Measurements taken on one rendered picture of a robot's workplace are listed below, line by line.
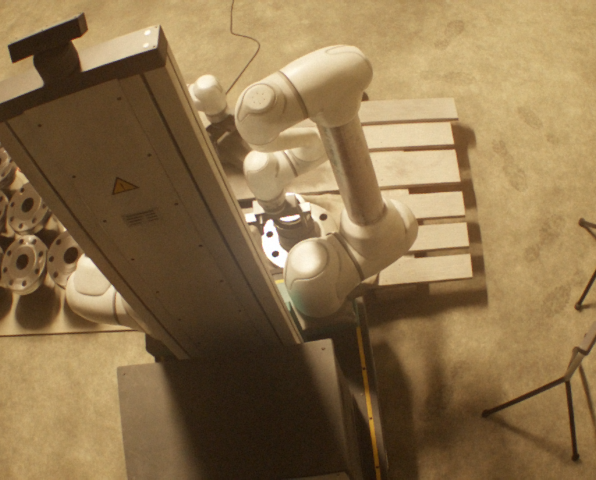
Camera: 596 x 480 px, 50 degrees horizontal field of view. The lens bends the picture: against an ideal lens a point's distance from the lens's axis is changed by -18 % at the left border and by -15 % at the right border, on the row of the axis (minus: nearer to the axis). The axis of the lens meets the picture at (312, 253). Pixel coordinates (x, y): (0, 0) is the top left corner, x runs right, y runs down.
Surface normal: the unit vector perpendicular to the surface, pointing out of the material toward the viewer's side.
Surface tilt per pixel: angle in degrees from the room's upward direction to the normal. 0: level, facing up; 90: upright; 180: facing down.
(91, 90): 90
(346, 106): 85
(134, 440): 0
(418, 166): 0
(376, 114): 0
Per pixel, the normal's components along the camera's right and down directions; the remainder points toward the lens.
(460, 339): -0.15, -0.45
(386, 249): 0.45, 0.62
